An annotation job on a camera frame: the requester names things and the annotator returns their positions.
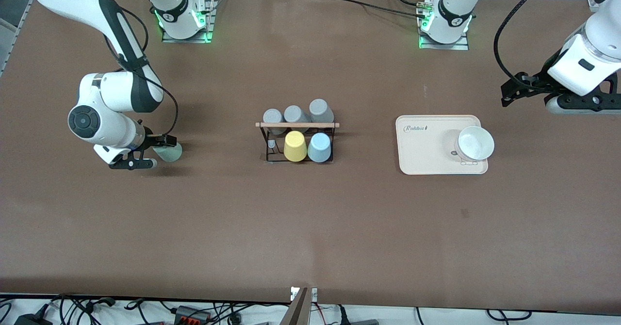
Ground pale green plastic cup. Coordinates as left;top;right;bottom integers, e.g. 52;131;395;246
154;142;183;163

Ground light blue plastic cup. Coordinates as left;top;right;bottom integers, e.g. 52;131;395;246
307;132;332;163

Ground white bowl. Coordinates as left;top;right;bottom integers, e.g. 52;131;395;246
455;126;495;162

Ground grey plastic cup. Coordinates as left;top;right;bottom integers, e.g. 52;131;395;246
309;98;335;123
283;105;311;132
263;109;284;135

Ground beige tray with print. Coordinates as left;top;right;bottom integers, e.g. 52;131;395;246
395;115;489;176

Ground yellow plastic cup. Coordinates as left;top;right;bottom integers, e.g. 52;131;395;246
284;130;308;163

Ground black box orange buttons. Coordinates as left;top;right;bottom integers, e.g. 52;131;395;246
174;305;212;325

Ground black power adapter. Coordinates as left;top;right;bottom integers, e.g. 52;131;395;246
14;312;54;325

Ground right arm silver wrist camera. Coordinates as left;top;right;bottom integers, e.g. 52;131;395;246
109;149;157;171

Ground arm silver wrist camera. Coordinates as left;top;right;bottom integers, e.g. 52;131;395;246
109;149;157;171
544;92;621;115

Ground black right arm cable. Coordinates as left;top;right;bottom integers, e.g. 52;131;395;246
104;5;179;139

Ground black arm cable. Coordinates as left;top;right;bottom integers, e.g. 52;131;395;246
104;5;179;139
494;0;556;92

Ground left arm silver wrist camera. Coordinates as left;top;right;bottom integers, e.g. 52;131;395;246
544;92;621;115

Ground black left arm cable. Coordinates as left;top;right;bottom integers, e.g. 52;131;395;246
494;0;556;92

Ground black wire cup rack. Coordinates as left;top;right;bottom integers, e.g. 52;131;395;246
256;121;340;164

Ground aluminium table edge rail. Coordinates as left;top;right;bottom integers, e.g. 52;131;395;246
0;0;35;77

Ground long black table cable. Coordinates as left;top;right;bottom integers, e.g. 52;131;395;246
310;0;427;19

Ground white mounting bracket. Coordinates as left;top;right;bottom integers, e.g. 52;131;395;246
290;287;318;302

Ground grey metal post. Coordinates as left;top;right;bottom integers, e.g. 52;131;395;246
280;288;311;325

